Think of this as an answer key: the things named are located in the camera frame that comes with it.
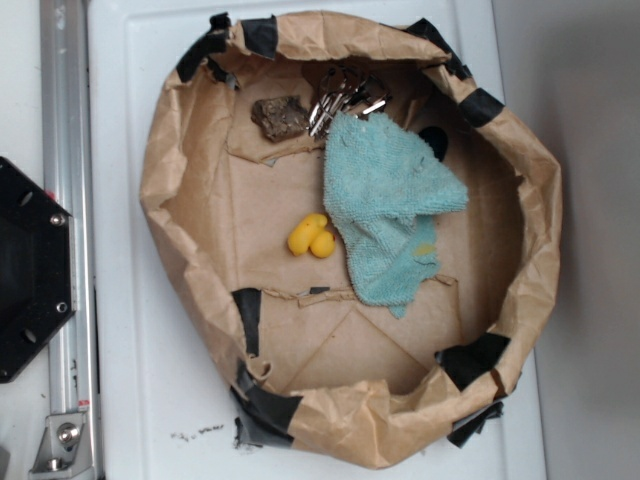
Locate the light blue terry cloth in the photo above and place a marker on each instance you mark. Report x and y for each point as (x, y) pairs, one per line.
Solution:
(383, 188)

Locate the black round object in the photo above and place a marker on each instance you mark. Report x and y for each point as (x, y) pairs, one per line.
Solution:
(437, 139)

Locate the yellow rubber duck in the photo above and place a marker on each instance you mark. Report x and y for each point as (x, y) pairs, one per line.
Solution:
(311, 235)

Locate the metal corner bracket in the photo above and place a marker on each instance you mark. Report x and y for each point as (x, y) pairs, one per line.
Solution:
(65, 449)

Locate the aluminium extrusion rail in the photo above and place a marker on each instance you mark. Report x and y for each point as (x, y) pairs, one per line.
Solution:
(73, 351)

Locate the brown rough rock chunk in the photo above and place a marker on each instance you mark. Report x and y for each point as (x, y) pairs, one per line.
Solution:
(280, 118)

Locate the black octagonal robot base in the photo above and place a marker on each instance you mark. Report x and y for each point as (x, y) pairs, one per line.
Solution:
(36, 273)

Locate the brown paper bag bin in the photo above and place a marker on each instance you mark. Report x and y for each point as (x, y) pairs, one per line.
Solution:
(308, 364)

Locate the white plastic tray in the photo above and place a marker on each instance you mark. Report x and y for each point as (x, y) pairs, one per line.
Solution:
(166, 413)

